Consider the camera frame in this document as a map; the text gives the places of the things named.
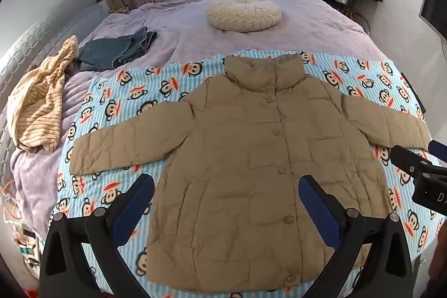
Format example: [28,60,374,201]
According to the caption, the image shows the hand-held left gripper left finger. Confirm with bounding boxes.
[39,173,155,298]

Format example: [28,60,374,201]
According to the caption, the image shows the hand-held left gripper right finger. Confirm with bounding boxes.
[298,174,414,298]

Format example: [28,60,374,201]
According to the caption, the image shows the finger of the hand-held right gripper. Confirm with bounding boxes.
[429,140,447,162]
[390,144,437,176]

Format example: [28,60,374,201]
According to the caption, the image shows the tan puffer jacket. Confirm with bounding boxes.
[69,54,431,286]

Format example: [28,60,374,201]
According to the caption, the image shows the person's right forearm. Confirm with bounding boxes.
[428,225,447,298]

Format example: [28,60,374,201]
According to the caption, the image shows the monkey print striped blanket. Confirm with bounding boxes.
[52,52,441,298]

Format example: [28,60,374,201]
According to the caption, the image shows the yellow striped garment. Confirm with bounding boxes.
[7,35,79,152]

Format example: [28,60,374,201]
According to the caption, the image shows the folded blue jeans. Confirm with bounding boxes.
[77,26,158,71]

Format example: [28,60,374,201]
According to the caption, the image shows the purple bedspread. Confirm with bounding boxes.
[10,0,376,239]

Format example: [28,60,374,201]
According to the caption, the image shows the grey padded headboard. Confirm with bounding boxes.
[0,0,107,159]

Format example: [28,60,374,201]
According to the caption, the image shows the round cream cushion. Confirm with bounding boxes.
[206,0,282,32]

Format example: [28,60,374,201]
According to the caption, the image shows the orange cables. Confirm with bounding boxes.
[0,179,22,227]

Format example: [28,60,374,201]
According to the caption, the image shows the wall mounted television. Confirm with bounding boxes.
[420,0,447,37]

